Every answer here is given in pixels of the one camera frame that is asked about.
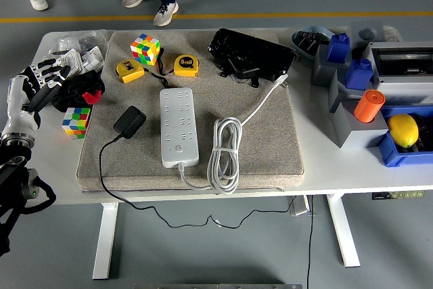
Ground thin black adapter cord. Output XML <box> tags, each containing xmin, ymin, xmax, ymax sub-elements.
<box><xmin>97</xmin><ymin>135</ymin><xmax>297</xmax><ymax>229</ymax></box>

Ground grey block with round hole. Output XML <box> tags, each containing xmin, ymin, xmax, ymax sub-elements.
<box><xmin>347</xmin><ymin>20</ymin><xmax>386</xmax><ymax>49</ymax></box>

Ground clear plastic bag of parts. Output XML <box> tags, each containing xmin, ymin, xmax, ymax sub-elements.
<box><xmin>42</xmin><ymin>29</ymin><xmax>114</xmax><ymax>65</ymax></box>

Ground table height control panel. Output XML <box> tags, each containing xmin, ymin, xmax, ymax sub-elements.
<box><xmin>371</xmin><ymin>190</ymin><xmax>426</xmax><ymax>201</ymax></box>

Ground grey electrical enclosure box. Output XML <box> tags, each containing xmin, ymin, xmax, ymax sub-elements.
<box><xmin>367</xmin><ymin>41</ymin><xmax>433</xmax><ymax>107</ymax></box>

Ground grey metal bracket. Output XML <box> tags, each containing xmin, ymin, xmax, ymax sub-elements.
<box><xmin>287</xmin><ymin>195</ymin><xmax>317</xmax><ymax>217</ymax></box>

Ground white wall socket panel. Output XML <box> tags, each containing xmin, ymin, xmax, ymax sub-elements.
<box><xmin>59</xmin><ymin>48</ymin><xmax>84</xmax><ymax>75</ymax></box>

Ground black cloth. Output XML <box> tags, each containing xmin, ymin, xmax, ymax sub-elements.
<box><xmin>50</xmin><ymin>71</ymin><xmax>106</xmax><ymax>113</ymax></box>

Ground large colourful puzzle cube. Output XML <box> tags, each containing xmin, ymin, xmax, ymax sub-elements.
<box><xmin>130</xmin><ymin>33</ymin><xmax>161</xmax><ymax>66</ymax></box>

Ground yellow tape measure printed five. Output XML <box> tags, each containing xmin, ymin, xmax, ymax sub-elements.
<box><xmin>173</xmin><ymin>54</ymin><xmax>200</xmax><ymax>78</ymax></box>

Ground small colourful puzzle cube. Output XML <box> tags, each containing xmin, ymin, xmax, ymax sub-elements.
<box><xmin>61</xmin><ymin>107</ymin><xmax>92</xmax><ymax>140</ymax></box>

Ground black binder clips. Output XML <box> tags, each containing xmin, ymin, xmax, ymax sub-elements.
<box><xmin>297</xmin><ymin>30</ymin><xmax>328</xmax><ymax>55</ymax></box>

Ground beige rounded object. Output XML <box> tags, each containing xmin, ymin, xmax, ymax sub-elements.
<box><xmin>382</xmin><ymin>24</ymin><xmax>404</xmax><ymax>43</ymax></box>

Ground yellow lemon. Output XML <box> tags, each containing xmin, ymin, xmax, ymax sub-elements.
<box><xmin>387</xmin><ymin>114</ymin><xmax>420</xmax><ymax>149</ymax></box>

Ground black hanging cable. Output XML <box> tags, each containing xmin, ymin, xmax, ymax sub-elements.
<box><xmin>306</xmin><ymin>196</ymin><xmax>314</xmax><ymax>289</ymax></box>

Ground white table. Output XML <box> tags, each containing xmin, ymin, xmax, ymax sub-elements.
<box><xmin>0</xmin><ymin>26</ymin><xmax>433</xmax><ymax>282</ymax></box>

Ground glossy black case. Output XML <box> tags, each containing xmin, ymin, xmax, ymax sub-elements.
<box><xmin>207</xmin><ymin>28</ymin><xmax>298</xmax><ymax>87</ymax></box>

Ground black wrist strap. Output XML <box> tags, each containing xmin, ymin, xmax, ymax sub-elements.
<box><xmin>143</xmin><ymin>66</ymin><xmax>172</xmax><ymax>90</ymax></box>
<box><xmin>156</xmin><ymin>46</ymin><xmax>177</xmax><ymax>76</ymax></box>

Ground grey-brown mat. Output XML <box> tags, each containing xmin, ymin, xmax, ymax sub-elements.
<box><xmin>74</xmin><ymin>30</ymin><xmax>305</xmax><ymax>192</ymax></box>

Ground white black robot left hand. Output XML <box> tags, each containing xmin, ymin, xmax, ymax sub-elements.
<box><xmin>1</xmin><ymin>58</ymin><xmax>72</xmax><ymax>141</ymax></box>

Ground black power adapter plug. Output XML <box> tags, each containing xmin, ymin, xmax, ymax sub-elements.
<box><xmin>112</xmin><ymin>105</ymin><xmax>147</xmax><ymax>140</ymax></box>

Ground yellow tape measure dark label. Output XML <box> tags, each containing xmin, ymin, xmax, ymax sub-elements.
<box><xmin>116</xmin><ymin>59</ymin><xmax>145</xmax><ymax>85</ymax></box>

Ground red clip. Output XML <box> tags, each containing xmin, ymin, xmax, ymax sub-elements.
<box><xmin>82</xmin><ymin>89</ymin><xmax>103</xmax><ymax>104</ymax></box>

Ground blue bottle-shaped block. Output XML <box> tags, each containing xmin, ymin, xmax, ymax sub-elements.
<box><xmin>344</xmin><ymin>58</ymin><xmax>374</xmax><ymax>91</ymax></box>
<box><xmin>326</xmin><ymin>32</ymin><xmax>352</xmax><ymax>64</ymax></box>

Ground white plastic socket part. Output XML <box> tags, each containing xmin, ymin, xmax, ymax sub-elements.
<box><xmin>79</xmin><ymin>46</ymin><xmax>104</xmax><ymax>72</ymax></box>

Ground blue plastic bin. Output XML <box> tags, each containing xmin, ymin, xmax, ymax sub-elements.
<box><xmin>378</xmin><ymin>105</ymin><xmax>433</xmax><ymax>168</ymax></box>

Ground white power strip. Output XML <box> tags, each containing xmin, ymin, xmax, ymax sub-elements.
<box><xmin>159</xmin><ymin>87</ymin><xmax>200</xmax><ymax>169</ymax></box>

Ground orange cylinder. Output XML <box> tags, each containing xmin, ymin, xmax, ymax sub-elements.
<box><xmin>353</xmin><ymin>89</ymin><xmax>386</xmax><ymax>123</ymax></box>

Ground black item in bin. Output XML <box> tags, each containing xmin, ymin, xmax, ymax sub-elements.
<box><xmin>404</xmin><ymin>114</ymin><xmax>433</xmax><ymax>153</ymax></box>

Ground white power strip cord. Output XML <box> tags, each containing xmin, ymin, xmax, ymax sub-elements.
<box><xmin>177</xmin><ymin>72</ymin><xmax>290</xmax><ymax>195</ymax></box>

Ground blue-grey bowl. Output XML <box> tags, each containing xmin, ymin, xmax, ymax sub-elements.
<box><xmin>291</xmin><ymin>25</ymin><xmax>336</xmax><ymax>62</ymax></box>

